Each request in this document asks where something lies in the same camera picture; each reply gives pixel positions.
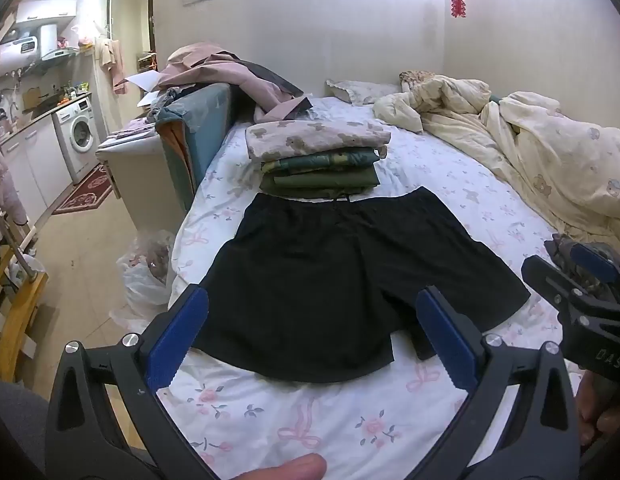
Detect white paper sheet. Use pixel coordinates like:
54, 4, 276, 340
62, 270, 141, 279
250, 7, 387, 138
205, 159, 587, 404
125, 71, 163, 94

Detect pink coat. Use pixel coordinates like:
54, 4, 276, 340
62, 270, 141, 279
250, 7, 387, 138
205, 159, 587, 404
157, 45, 315, 123

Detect person's right hand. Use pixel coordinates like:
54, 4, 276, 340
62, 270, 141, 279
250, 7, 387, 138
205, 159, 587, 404
574, 374, 620, 448

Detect white bedside cabinet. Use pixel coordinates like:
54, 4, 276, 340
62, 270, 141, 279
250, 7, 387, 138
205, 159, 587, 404
96, 132, 191, 235

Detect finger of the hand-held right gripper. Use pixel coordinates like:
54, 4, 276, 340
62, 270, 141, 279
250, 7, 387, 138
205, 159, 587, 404
544, 234, 620, 287
521, 255, 583, 323

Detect dark garment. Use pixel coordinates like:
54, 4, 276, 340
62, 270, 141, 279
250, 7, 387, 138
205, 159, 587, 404
237, 59, 307, 98

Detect teal cushion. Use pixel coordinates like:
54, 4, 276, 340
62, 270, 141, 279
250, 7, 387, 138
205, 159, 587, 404
156, 82, 235, 201

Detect person's grey clothing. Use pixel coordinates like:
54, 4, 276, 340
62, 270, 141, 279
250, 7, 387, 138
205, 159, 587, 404
0, 379, 52, 480

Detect floral pillow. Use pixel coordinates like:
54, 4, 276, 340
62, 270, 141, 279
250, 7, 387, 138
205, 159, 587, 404
326, 79, 405, 107

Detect white water heater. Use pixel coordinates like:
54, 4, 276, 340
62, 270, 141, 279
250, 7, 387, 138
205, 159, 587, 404
0, 35, 41, 79

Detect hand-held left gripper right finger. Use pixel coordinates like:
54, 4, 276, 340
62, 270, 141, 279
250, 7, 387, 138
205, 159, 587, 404
415, 285, 583, 480

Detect white wall cabinet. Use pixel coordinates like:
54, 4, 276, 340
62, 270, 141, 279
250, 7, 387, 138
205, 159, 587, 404
15, 0, 78, 24

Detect pink hanging towel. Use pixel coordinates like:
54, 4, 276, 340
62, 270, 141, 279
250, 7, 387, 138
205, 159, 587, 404
97, 39, 128, 95

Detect white washing machine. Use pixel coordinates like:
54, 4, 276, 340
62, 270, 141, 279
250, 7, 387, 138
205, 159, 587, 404
52, 97, 102, 184

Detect person's left hand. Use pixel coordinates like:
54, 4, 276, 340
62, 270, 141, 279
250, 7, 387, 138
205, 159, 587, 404
227, 452, 327, 480

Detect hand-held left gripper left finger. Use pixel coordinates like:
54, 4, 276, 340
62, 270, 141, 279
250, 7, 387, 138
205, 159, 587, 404
44, 285, 221, 480

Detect floral bed sheet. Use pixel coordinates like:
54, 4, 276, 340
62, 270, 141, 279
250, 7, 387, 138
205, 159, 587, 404
155, 95, 590, 480

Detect yellow wooden chair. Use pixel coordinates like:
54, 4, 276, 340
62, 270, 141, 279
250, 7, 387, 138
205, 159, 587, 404
0, 200, 48, 383

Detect cream bear print quilt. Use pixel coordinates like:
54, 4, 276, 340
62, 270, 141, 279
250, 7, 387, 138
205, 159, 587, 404
374, 74, 620, 256

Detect olive green folded garment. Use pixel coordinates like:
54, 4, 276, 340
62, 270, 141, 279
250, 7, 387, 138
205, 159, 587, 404
260, 165, 381, 201

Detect pink quilted jacket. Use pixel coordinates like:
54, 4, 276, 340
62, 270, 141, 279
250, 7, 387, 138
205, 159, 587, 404
0, 140, 28, 261

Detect white plastic bag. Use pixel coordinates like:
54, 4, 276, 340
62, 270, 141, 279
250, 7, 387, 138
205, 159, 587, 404
110, 230, 177, 328

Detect red patterned rug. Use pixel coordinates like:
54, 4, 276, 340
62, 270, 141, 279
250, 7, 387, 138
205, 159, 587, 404
52, 164, 114, 216

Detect white kitchen cabinet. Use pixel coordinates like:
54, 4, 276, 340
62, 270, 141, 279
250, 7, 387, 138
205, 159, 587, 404
0, 120, 61, 226

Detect stack of folded clothes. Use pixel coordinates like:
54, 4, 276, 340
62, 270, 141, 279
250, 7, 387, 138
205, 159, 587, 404
246, 120, 392, 162

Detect black pants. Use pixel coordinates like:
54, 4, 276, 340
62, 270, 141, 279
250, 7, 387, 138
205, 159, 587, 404
190, 186, 531, 383

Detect range hood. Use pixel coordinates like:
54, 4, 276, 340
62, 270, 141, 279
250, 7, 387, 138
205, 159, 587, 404
39, 47, 79, 62

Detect green camouflage folded garment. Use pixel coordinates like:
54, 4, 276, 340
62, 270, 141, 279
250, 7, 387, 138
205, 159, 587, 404
260, 147, 388, 175

